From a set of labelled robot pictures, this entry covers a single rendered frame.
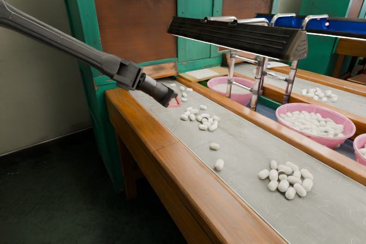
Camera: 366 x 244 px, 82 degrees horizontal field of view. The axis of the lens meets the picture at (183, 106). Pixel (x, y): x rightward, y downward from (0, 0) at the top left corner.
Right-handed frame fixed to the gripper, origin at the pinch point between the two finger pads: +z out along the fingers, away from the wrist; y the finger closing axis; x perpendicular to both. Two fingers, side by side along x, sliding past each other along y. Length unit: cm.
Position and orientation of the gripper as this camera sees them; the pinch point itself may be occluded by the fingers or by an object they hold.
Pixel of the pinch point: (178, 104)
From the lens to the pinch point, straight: 81.4
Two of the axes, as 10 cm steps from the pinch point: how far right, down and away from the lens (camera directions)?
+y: -5.3, -3.7, 7.7
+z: 6.5, 4.1, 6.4
